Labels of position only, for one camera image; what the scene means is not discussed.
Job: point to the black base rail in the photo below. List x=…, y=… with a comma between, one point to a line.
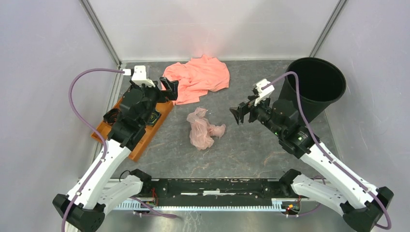
x=212, y=194

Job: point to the orange compartment tray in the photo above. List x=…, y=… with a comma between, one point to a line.
x=147, y=134

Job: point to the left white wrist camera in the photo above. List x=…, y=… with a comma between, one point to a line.
x=139, y=76

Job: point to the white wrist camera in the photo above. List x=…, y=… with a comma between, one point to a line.
x=139, y=76
x=263, y=90

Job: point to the black trash bin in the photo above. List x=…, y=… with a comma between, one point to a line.
x=320, y=84

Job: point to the pink plastic trash bag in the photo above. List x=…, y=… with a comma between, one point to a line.
x=202, y=132

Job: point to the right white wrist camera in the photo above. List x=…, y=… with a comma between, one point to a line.
x=263, y=90

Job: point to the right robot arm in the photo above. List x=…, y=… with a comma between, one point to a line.
x=360, y=203

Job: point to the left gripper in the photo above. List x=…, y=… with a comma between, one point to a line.
x=171, y=89

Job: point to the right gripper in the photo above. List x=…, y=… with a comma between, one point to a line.
x=238, y=113

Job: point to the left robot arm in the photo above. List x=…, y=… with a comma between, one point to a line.
x=86, y=205

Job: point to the dark rolled sock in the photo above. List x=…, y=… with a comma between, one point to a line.
x=111, y=116
x=154, y=117

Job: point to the salmon pink cloth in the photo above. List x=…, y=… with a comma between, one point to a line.
x=197, y=77

